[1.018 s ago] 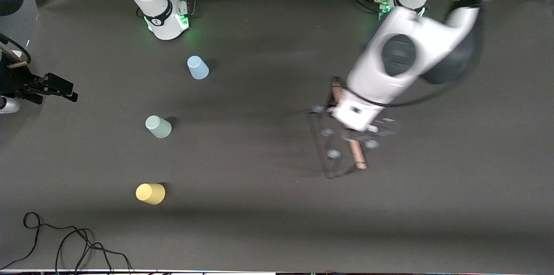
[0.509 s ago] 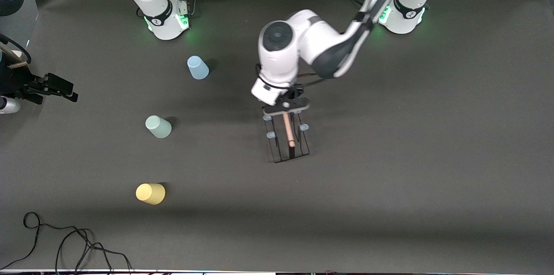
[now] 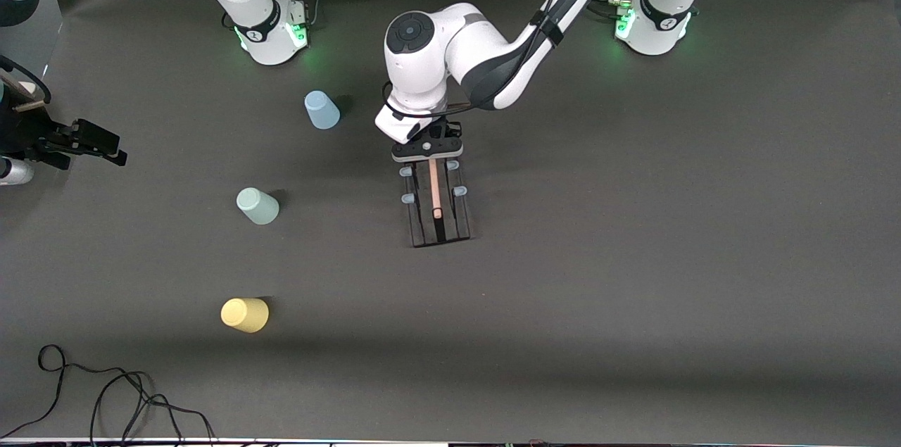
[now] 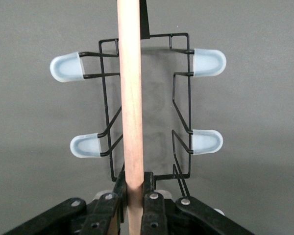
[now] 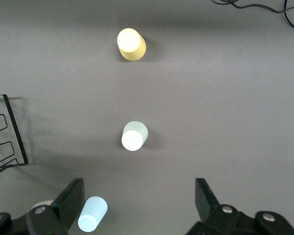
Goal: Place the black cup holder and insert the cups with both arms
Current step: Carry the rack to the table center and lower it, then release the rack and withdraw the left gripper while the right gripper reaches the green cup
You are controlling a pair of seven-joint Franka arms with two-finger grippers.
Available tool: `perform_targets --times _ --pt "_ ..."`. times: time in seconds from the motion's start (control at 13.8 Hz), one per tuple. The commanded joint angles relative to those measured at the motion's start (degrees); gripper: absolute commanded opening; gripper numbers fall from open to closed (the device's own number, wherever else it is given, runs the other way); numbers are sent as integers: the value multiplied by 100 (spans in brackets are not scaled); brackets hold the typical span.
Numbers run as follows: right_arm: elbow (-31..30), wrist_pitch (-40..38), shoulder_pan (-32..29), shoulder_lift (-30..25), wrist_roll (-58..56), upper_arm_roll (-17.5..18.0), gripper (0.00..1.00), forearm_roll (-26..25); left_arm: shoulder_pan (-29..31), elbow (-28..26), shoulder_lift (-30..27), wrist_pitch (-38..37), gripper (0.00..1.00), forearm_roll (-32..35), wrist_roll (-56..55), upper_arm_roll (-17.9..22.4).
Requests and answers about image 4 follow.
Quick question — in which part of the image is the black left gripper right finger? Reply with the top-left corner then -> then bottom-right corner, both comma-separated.
140,172 -> 256,235

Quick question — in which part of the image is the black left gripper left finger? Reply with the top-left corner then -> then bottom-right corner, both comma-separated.
2,170 -> 127,235

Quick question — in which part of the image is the black wire cup holder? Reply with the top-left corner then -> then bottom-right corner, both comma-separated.
49,0 -> 227,235

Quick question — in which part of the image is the dark grey table mat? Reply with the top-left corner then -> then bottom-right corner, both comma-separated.
0,0 -> 294,235

